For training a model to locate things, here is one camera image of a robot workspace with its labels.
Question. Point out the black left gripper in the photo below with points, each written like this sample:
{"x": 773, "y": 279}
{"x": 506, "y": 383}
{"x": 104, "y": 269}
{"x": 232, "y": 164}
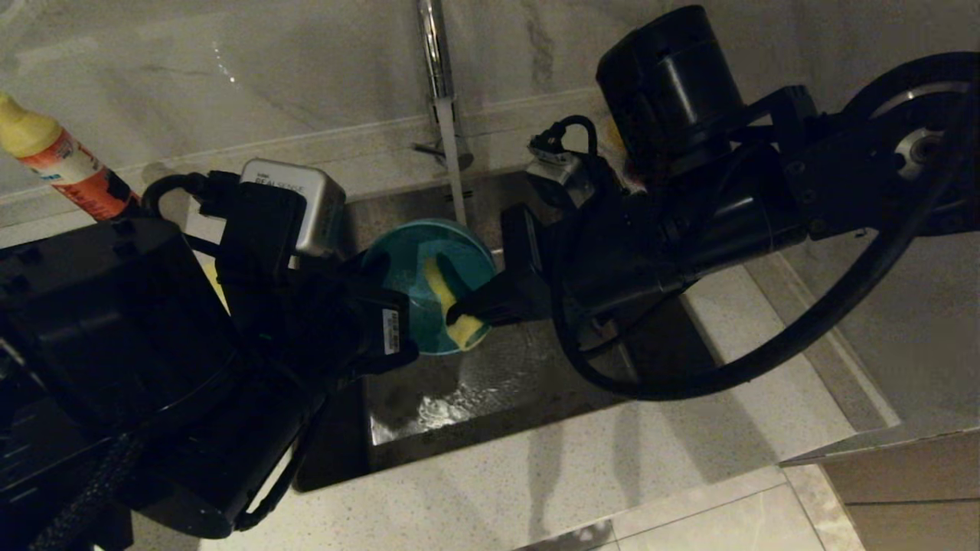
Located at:
{"x": 352, "y": 321}

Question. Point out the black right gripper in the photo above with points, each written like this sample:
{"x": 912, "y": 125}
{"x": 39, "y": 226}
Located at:
{"x": 612, "y": 260}

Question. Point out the green yellow sponge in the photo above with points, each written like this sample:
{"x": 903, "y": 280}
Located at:
{"x": 459, "y": 333}

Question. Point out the blue plastic bowl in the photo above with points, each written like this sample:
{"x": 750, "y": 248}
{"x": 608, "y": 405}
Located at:
{"x": 406, "y": 260}

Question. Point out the chrome faucet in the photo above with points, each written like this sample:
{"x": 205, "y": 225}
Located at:
{"x": 432, "y": 53}

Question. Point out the orange detergent bottle yellow cap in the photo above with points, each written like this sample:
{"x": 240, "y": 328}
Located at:
{"x": 61, "y": 164}

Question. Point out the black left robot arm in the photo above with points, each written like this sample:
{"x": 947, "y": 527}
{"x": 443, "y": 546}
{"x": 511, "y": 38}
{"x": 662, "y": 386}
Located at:
{"x": 115, "y": 344}

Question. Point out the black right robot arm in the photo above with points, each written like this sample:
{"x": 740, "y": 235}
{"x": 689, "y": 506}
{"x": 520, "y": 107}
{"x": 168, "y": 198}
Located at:
{"x": 766, "y": 153}

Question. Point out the stainless steel sink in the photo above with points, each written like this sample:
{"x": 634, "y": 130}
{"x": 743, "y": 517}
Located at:
{"x": 498, "y": 398}

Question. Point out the running water stream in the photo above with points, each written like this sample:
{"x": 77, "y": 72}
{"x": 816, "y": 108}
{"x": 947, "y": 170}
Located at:
{"x": 455, "y": 176}

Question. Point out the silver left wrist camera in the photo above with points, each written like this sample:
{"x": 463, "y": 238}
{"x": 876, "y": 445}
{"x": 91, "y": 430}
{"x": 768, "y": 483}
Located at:
{"x": 310, "y": 207}

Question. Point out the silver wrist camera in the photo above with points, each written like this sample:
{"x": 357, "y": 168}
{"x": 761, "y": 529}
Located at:
{"x": 563, "y": 176}
{"x": 310, "y": 207}

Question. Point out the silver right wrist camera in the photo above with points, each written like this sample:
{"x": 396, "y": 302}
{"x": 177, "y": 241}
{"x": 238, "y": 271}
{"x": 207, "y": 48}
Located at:
{"x": 563, "y": 176}

